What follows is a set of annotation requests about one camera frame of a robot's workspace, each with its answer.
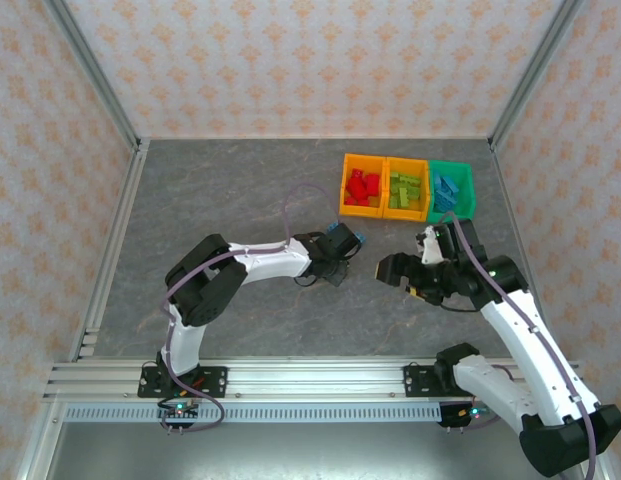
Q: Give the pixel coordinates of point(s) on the small red lego brick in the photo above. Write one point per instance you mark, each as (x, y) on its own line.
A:
(364, 202)
(357, 173)

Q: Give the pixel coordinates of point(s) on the long red lego brick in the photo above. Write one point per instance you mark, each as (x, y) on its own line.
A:
(357, 189)

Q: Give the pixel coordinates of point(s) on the long green lego brick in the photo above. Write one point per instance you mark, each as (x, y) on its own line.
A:
(403, 196)
(410, 180)
(414, 192)

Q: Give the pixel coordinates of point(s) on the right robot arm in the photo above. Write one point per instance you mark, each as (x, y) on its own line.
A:
(530, 345)

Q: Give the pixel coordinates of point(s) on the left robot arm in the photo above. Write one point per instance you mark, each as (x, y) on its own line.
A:
(270, 257)

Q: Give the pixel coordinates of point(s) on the orange plastic bin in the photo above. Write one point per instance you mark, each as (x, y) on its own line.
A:
(402, 215)
(360, 212)

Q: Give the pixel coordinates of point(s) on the green plastic bin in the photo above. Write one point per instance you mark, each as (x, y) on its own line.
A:
(452, 218)

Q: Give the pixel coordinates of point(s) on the small circuit board with LED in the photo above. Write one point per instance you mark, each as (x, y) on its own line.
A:
(180, 411)
(472, 412)

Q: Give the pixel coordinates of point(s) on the aluminium side rail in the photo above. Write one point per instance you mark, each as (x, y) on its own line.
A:
(111, 250)
(510, 200)

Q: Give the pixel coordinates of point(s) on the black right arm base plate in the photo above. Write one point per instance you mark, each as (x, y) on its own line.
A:
(415, 382)

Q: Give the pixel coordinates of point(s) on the aluminium mounting rail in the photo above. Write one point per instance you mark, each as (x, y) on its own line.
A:
(315, 380)

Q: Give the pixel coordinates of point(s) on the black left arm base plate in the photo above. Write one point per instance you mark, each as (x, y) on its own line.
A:
(215, 382)

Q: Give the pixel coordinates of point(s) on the aluminium frame post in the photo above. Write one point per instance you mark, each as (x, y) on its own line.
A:
(534, 70)
(93, 70)

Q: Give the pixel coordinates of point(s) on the aluminium lower frame bar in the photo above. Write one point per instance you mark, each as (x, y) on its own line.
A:
(40, 440)

